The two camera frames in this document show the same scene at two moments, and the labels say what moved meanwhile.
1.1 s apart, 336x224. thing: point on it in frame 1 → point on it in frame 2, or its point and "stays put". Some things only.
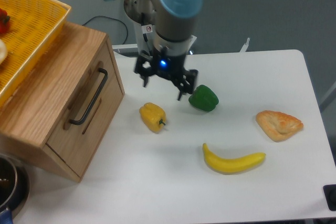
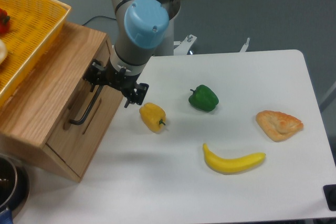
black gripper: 170,66 → 115,77
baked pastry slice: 278,126 stays put
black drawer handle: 76,122 stays put
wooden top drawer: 88,114 stays put
